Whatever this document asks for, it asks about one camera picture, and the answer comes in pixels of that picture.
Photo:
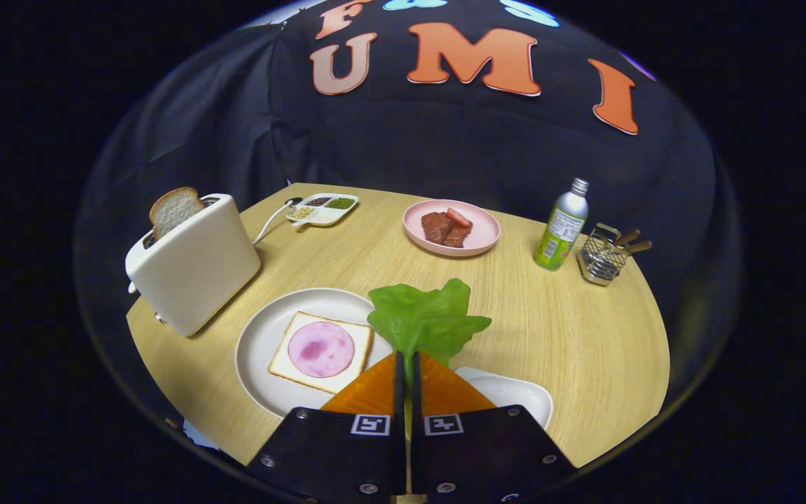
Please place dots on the brown meat pieces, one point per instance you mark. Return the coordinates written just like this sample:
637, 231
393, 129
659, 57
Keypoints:
438, 227

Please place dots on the green label drink bottle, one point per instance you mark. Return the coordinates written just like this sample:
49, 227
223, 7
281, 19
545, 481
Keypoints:
560, 231

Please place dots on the dark red beans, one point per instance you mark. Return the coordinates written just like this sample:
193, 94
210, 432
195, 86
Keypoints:
317, 201

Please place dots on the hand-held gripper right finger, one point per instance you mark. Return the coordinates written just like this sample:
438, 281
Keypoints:
480, 455

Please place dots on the green lettuce leaf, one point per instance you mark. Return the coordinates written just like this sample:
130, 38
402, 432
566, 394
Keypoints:
424, 318

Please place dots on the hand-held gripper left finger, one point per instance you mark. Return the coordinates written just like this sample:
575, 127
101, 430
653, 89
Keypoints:
347, 455

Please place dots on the large round white plate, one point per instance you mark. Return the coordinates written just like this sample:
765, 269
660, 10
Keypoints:
263, 350

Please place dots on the brown crust bread slice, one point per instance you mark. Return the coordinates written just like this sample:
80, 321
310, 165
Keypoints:
173, 208

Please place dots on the small white oblong dish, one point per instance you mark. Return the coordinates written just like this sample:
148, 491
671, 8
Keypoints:
515, 395

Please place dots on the red meat strip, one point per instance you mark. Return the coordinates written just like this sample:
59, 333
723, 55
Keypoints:
459, 217

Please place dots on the green beans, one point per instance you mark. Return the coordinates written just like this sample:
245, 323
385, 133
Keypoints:
341, 203

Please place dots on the yellow soybeans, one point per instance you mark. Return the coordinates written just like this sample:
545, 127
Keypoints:
301, 212

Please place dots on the square white bread slice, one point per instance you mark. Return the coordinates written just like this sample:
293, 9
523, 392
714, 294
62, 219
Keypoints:
287, 367

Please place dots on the round pink ham slice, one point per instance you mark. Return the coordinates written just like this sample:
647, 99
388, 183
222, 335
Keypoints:
320, 350

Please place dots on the white divided dish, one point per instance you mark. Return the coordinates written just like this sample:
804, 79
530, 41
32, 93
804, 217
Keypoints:
329, 215

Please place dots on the pink plate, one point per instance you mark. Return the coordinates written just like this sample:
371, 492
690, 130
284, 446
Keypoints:
483, 234

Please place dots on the white toaster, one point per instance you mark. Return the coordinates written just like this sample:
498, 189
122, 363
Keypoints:
196, 273

